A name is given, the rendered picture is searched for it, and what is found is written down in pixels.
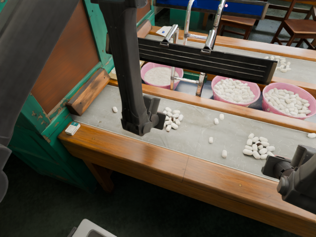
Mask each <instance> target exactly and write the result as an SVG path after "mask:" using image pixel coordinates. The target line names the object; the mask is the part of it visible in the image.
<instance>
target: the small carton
mask: <svg viewBox="0 0 316 237"><path fill-rule="evenodd" d="M79 127H80V124H79V123H77V122H72V123H71V124H70V125H69V127H68V128H67V129H66V130H65V132H66V134H69V135H72V136H73V135H74V134H75V132H76V131H77V130H78V128H79Z"/></svg>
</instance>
